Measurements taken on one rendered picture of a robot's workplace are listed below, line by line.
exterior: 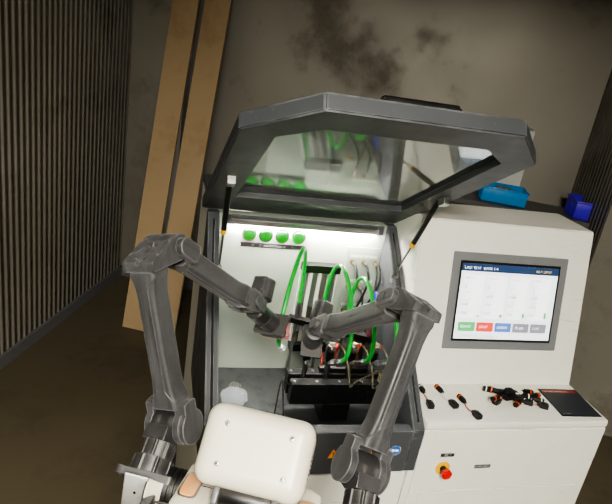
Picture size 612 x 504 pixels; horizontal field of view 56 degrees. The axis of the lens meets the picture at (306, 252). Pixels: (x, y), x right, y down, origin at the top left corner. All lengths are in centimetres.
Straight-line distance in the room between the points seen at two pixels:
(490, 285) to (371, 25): 240
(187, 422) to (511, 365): 137
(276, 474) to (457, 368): 120
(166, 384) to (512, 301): 137
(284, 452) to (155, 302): 39
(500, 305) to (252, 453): 131
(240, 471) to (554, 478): 150
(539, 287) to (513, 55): 220
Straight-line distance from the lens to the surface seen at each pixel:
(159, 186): 400
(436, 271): 206
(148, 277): 119
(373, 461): 128
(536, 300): 229
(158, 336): 123
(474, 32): 414
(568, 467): 240
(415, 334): 129
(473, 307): 216
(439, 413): 203
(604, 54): 430
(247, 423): 113
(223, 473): 113
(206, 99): 396
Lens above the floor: 207
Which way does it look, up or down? 20 degrees down
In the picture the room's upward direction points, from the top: 10 degrees clockwise
